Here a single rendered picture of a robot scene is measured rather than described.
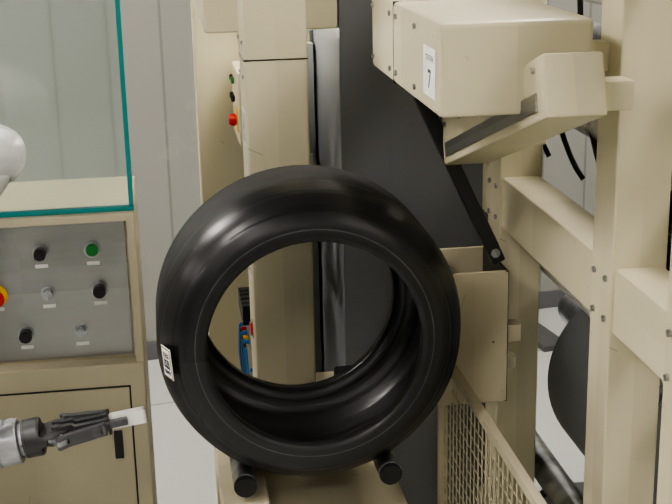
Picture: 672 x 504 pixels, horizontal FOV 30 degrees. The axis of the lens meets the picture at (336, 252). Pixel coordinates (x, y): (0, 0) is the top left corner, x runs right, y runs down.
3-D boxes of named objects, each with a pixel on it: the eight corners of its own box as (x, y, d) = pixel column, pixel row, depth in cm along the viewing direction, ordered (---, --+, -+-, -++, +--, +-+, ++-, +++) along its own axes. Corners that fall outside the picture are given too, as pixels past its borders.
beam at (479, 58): (369, 66, 255) (368, -9, 251) (491, 61, 258) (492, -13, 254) (436, 119, 197) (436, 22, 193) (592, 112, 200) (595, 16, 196)
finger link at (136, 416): (108, 414, 241) (108, 416, 240) (144, 406, 242) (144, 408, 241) (111, 428, 242) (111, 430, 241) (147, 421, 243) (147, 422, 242)
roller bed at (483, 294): (421, 372, 291) (421, 249, 282) (483, 367, 293) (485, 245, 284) (440, 406, 272) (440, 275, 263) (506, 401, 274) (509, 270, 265)
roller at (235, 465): (218, 412, 270) (235, 400, 270) (230, 427, 271) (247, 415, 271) (229, 485, 237) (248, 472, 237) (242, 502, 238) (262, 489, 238)
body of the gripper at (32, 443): (15, 431, 235) (65, 420, 236) (20, 413, 243) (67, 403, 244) (25, 466, 237) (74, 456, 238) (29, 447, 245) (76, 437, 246)
